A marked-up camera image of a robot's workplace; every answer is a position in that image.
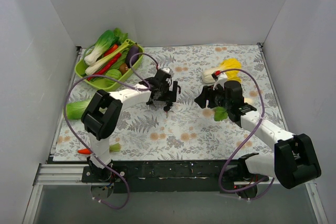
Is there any black headed key bunch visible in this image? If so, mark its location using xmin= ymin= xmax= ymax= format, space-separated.
xmin=146 ymin=100 xmax=156 ymax=109

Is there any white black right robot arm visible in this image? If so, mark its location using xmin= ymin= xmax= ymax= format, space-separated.
xmin=194 ymin=81 xmax=321 ymax=189

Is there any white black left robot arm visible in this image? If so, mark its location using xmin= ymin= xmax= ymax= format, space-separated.
xmin=81 ymin=68 xmax=181 ymax=182

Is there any white radish toy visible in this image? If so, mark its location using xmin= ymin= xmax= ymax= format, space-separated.
xmin=213 ymin=98 xmax=255 ymax=122

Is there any yellow napa cabbage toy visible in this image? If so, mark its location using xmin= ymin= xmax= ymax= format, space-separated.
xmin=201 ymin=58 xmax=241 ymax=84

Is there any brown kiwi toy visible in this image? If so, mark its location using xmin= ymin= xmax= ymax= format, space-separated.
xmin=119 ymin=63 xmax=129 ymax=75

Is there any purple eggplant toy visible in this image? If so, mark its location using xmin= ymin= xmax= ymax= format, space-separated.
xmin=125 ymin=44 xmax=139 ymax=68

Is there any green round cabbage toy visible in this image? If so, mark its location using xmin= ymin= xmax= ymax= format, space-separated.
xmin=105 ymin=69 xmax=122 ymax=82

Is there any green plastic tray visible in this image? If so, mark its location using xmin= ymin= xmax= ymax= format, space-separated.
xmin=75 ymin=45 xmax=143 ymax=92

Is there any red chili pepper toy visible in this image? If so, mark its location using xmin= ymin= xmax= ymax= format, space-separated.
xmin=85 ymin=44 xmax=122 ymax=75

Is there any green bok choy toy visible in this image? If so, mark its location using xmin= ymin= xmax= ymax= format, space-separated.
xmin=84 ymin=30 xmax=119 ymax=66

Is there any green napa cabbage toy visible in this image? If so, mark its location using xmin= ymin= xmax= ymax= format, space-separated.
xmin=66 ymin=99 xmax=90 ymax=120

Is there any orange carrot toy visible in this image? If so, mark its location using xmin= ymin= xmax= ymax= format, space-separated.
xmin=77 ymin=143 xmax=121 ymax=155

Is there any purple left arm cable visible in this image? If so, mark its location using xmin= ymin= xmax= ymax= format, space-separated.
xmin=64 ymin=52 xmax=161 ymax=209

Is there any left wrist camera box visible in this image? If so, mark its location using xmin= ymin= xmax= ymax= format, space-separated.
xmin=160 ymin=68 xmax=174 ymax=76

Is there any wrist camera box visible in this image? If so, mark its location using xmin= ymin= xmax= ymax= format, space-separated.
xmin=212 ymin=70 xmax=228 ymax=90
xmin=160 ymin=68 xmax=174 ymax=76

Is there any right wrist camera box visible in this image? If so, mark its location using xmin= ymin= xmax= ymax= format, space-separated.
xmin=212 ymin=70 xmax=228 ymax=90

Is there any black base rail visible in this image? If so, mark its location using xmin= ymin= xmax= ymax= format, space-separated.
xmin=81 ymin=159 xmax=266 ymax=195

